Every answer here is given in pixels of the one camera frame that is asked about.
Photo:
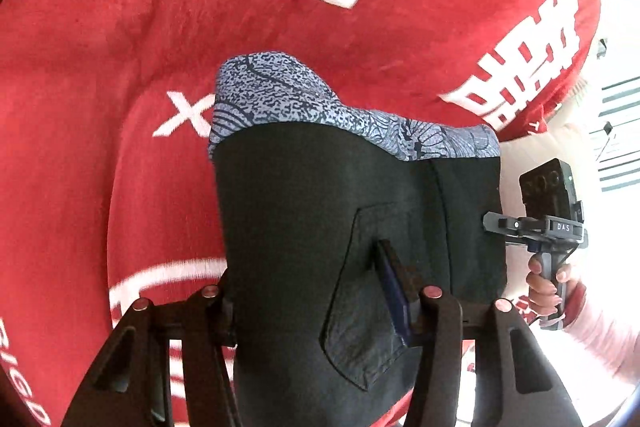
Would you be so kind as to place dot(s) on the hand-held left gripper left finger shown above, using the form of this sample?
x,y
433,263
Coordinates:
x,y
200,332

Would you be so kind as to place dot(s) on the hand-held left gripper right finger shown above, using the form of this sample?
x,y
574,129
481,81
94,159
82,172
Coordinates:
x,y
395,302

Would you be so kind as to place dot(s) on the person's right hand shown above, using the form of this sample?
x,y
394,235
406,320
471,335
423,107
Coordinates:
x,y
542,294

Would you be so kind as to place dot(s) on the striped white panel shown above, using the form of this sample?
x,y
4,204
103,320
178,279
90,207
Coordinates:
x,y
620,137

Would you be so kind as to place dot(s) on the black pants with patterned lining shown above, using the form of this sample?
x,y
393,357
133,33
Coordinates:
x,y
300,217

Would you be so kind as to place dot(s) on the red printed blanket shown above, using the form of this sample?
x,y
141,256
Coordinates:
x,y
125,32

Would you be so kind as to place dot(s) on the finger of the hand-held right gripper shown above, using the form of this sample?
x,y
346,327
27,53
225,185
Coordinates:
x,y
502,224

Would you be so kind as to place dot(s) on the person's right forearm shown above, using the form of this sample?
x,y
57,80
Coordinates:
x,y
605,337

